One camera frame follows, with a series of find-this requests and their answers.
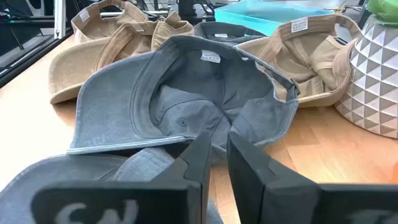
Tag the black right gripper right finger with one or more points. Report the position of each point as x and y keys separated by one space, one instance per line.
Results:
x=280 y=202

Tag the aluminium frame post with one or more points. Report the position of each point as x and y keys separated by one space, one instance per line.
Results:
x=60 y=18

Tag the white geometric plant pot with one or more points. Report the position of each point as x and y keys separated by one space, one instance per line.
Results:
x=373 y=77

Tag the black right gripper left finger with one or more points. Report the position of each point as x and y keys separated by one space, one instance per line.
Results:
x=140 y=202

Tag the black table edge rail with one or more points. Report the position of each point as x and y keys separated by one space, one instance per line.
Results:
x=28 y=63

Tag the green potted plant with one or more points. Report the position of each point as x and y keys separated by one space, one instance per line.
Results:
x=384 y=11

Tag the dark grey baseball cap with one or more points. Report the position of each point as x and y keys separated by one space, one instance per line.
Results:
x=224 y=29

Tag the teal plastic bin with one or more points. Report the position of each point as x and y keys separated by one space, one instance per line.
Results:
x=264 y=15

